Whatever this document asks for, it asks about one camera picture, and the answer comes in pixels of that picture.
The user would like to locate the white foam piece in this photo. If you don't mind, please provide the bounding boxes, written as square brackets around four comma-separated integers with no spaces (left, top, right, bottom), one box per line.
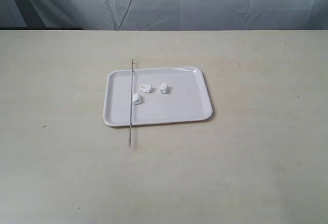
[139,84,152,93]
[159,83,169,94]
[132,93,142,105]

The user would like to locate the thin metal skewer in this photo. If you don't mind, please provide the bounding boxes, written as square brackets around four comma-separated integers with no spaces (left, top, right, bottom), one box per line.
[129,59,134,148]

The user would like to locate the white rectangular plastic tray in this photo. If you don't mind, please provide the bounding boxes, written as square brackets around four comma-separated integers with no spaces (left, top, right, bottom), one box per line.
[102,66,213,127]

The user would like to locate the grey-blue backdrop cloth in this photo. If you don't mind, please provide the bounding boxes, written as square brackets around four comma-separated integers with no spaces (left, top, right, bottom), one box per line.
[1,0,327,31]

